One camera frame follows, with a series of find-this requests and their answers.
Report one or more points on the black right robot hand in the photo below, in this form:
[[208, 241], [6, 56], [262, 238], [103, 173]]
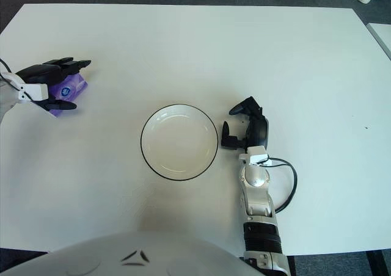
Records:
[[259, 132]]

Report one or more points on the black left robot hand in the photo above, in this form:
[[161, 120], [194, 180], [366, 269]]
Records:
[[42, 73]]

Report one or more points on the purple tissue paper pack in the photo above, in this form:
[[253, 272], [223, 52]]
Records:
[[71, 85]]

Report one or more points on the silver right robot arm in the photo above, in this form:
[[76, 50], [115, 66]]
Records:
[[256, 181]]

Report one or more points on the white plate with black rim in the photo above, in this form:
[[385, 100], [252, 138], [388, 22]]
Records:
[[178, 143]]

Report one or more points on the white side table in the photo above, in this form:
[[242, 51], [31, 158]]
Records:
[[382, 34]]

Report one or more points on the grey robot torso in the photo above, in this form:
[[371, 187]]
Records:
[[137, 254]]

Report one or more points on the black table leg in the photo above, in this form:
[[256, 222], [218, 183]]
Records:
[[375, 263]]

